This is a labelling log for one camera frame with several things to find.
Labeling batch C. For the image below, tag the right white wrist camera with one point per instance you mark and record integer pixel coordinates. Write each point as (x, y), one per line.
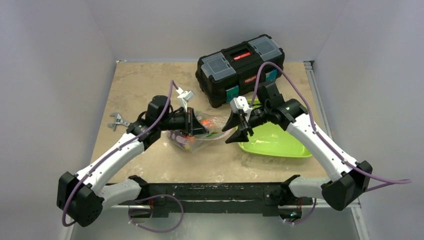
(240, 103)

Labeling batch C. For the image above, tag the black plastic toolbox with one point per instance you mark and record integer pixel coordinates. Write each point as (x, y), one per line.
(232, 71)

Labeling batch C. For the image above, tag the clear zip top bag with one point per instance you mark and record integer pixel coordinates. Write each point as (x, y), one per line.
(200, 141)

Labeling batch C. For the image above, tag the black metal base frame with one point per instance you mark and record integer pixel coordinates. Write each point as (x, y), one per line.
(270, 199)

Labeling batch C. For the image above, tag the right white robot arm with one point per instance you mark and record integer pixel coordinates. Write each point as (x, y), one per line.
(346, 178)

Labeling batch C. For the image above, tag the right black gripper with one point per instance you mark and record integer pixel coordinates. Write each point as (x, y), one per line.
(246, 122)

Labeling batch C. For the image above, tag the orange fake fruit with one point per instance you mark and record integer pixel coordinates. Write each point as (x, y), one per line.
(208, 124)

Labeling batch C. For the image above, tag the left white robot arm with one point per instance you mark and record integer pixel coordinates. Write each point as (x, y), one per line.
(82, 196)

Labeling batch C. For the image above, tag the red handled adjustable wrench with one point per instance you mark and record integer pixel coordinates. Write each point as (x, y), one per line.
(118, 120)

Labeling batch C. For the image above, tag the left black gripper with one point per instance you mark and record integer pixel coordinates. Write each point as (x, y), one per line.
(192, 126)

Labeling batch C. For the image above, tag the green plastic tray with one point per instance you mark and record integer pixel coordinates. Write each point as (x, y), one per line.
(270, 140)

